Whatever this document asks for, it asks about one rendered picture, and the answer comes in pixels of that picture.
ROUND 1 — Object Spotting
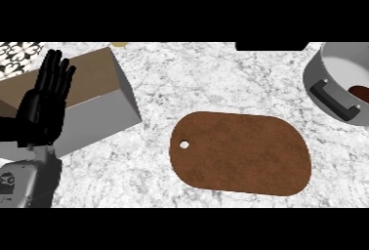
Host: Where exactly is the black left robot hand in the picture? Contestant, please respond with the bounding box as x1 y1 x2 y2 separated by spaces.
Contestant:
0 49 79 147

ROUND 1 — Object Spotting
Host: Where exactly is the brown wooden cutting board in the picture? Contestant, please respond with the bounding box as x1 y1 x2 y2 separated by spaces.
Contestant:
169 110 314 197

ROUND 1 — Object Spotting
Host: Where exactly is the grey metal pot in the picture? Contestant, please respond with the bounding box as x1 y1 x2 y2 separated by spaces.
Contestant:
302 41 369 127

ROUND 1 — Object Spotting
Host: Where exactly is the brown cupcake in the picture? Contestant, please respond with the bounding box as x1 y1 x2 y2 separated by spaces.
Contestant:
347 85 369 104

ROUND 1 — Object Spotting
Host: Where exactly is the open brown and grey box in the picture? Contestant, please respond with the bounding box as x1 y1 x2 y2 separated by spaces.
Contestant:
0 46 145 159

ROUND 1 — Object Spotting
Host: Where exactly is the black and white patterned tile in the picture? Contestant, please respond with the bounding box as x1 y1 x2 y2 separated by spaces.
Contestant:
0 41 48 78

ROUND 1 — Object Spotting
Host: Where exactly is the black appliance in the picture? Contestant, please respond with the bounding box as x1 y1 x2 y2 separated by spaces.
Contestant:
234 41 311 52

